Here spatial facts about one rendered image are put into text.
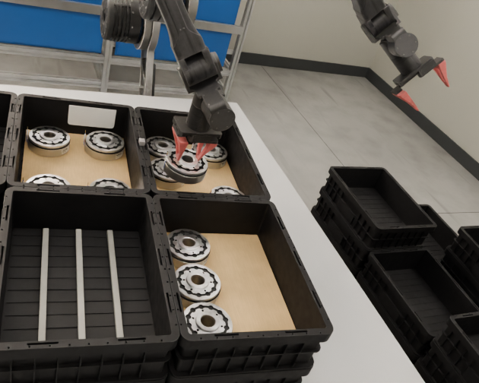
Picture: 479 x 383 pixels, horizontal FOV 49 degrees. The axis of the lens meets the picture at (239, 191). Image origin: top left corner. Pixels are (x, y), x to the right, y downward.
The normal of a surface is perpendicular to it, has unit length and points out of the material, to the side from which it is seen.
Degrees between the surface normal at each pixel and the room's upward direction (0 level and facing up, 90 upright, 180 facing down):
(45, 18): 90
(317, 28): 90
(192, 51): 77
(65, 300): 0
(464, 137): 90
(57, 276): 0
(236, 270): 0
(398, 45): 72
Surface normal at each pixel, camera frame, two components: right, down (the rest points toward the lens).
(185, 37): 0.26, 0.42
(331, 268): 0.26, -0.79
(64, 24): 0.34, 0.62
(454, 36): -0.90, 0.00
